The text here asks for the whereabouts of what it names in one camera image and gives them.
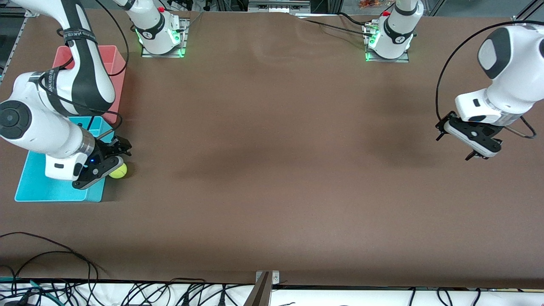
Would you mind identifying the grey metal box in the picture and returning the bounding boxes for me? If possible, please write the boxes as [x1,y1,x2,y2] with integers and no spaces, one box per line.
[248,0,312,13]

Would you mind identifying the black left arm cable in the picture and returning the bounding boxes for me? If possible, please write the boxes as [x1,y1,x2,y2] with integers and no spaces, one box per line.
[436,20,544,140]

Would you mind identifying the aluminium frame rail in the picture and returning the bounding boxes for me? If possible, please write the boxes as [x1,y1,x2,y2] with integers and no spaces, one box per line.
[0,15,29,83]

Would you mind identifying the pink plastic bin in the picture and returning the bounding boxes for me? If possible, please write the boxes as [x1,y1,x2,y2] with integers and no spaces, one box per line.
[52,45,127,125]

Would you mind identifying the dark camera stand post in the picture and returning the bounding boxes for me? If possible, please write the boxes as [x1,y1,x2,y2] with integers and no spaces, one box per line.
[242,272,272,306]

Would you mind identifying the teal cable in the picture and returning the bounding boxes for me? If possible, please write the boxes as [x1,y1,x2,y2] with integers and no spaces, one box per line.
[0,277,58,306]

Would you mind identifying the metal table clamp plate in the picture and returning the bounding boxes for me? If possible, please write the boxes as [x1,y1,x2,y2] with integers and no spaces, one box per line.
[255,270,281,284]

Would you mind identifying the blue plastic bin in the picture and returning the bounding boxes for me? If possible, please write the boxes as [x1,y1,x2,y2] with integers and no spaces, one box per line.
[14,116,115,203]

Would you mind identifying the black base power cable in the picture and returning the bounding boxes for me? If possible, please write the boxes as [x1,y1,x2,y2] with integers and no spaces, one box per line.
[297,17,371,35]

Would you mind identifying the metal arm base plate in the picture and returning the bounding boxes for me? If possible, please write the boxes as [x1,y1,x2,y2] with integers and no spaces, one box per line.
[141,18,190,59]
[363,21,411,63]

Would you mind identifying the long black loop cable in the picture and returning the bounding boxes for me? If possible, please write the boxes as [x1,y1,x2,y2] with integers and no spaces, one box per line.
[0,232,94,295]
[11,251,107,295]

